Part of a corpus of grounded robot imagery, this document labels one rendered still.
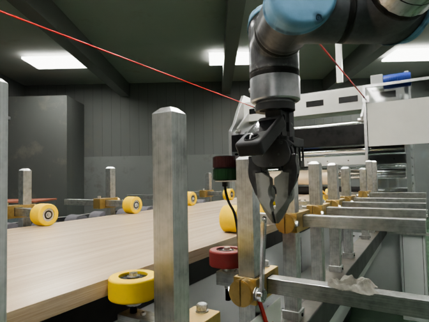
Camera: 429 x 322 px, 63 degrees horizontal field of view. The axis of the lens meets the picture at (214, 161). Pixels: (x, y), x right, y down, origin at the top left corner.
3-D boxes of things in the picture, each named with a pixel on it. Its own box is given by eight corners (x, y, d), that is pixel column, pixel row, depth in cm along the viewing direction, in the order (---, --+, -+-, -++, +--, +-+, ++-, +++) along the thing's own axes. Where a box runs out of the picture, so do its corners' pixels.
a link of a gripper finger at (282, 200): (301, 220, 64) (299, 170, 64) (290, 225, 59) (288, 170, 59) (285, 220, 66) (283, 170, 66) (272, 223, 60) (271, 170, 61)
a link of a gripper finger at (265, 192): (285, 220, 66) (283, 170, 66) (272, 223, 60) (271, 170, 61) (269, 219, 67) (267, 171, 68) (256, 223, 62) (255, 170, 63)
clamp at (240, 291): (279, 289, 76) (278, 265, 76) (252, 310, 64) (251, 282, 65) (255, 285, 79) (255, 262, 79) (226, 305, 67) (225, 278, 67)
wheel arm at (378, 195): (426, 198, 187) (426, 191, 188) (426, 198, 184) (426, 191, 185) (331, 197, 213) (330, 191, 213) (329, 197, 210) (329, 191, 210)
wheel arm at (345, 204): (426, 211, 123) (426, 200, 124) (426, 212, 120) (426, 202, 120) (289, 207, 149) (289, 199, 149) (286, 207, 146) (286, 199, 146)
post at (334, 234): (342, 288, 133) (338, 162, 136) (340, 291, 130) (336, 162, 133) (333, 287, 135) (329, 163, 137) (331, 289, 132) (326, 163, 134)
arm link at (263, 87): (290, 68, 58) (238, 78, 63) (291, 98, 57) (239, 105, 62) (306, 80, 65) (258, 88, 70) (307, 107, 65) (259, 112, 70)
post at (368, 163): (375, 236, 219) (371, 160, 221) (374, 237, 216) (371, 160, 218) (369, 236, 221) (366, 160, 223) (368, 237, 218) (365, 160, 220)
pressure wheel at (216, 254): (252, 297, 78) (251, 245, 79) (235, 309, 71) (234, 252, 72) (221, 291, 82) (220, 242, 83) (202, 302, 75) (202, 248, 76)
